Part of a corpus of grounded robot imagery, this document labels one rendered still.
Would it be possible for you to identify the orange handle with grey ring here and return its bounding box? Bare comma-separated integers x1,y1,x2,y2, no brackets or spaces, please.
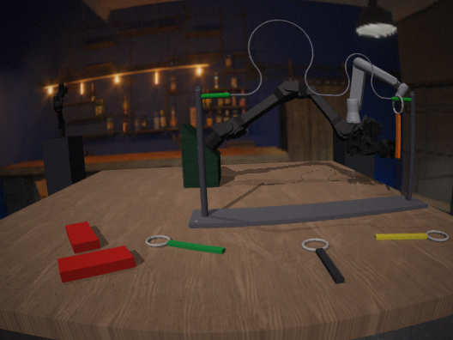
392,95,404,159

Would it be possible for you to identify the red rectangular block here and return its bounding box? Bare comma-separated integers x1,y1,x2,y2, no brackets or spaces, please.
65,222,101,253
57,246,136,283

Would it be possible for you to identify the yellow handle with grey loop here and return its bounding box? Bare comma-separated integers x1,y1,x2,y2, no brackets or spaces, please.
375,230,449,242

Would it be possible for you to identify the green handle with grey loop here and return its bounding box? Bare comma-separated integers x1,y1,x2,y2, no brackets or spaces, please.
145,235,225,254

